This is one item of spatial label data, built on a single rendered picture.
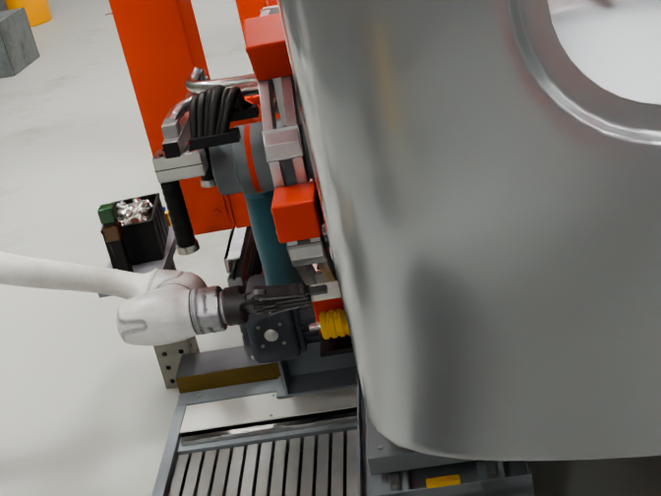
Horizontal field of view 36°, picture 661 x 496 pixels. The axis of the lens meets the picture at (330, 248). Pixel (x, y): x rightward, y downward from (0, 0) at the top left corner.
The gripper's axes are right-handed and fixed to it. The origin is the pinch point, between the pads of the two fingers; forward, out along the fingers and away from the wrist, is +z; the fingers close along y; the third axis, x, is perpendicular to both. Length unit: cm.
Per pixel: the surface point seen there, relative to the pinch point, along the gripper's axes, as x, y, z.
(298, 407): -7, -72, -20
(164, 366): 15, -94, -61
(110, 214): 41, -40, -56
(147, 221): 43, -53, -51
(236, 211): 41, -50, -26
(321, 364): 5, -80, -13
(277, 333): 8, -53, -20
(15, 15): 377, -415, -249
